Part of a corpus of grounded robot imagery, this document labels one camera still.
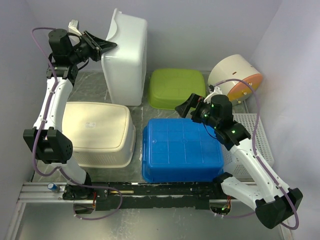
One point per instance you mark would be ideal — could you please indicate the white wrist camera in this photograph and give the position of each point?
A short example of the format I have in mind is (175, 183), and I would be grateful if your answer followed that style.
(213, 90)
(73, 27)

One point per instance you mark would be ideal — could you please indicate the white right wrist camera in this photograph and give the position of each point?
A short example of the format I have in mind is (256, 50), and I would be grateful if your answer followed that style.
(213, 90)

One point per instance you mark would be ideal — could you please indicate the green plastic tray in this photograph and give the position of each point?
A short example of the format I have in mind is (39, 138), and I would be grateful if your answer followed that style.
(170, 87)

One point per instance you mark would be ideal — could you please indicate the blue plastic tub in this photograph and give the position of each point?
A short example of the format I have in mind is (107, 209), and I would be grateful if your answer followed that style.
(180, 150)

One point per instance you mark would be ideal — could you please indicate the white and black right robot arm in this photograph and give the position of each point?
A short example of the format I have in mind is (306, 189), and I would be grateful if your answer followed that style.
(272, 200)

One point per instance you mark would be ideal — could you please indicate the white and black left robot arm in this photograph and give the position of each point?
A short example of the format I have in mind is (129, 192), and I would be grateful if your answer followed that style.
(51, 150)

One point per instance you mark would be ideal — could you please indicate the large white plastic tub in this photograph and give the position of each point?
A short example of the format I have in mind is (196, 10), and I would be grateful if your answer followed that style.
(125, 66)

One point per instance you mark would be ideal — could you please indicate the white perforated plastic basket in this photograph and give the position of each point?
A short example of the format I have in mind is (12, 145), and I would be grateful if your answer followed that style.
(231, 164)

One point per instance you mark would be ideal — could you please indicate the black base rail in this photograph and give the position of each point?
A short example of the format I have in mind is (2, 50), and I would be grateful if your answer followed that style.
(197, 195)

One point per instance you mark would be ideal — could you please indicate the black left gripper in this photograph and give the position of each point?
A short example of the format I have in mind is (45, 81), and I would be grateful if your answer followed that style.
(101, 45)

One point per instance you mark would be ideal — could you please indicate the cream cylinder with orange lid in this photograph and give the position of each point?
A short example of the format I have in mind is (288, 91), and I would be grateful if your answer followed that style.
(243, 74)

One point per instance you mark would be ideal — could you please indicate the blue capacitor cylinder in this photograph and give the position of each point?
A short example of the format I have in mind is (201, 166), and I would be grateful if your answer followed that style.
(54, 187)

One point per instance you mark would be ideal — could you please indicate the cream perforated laundry basket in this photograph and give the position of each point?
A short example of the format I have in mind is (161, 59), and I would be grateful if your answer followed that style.
(103, 134)

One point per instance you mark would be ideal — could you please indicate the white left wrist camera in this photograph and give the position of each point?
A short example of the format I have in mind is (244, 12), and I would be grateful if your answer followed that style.
(73, 27)

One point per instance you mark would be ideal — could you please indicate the yellow pencil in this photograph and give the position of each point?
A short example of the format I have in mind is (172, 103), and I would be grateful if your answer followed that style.
(123, 192)

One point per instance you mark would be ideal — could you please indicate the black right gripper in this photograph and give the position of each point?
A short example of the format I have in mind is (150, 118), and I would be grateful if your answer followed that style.
(192, 101)

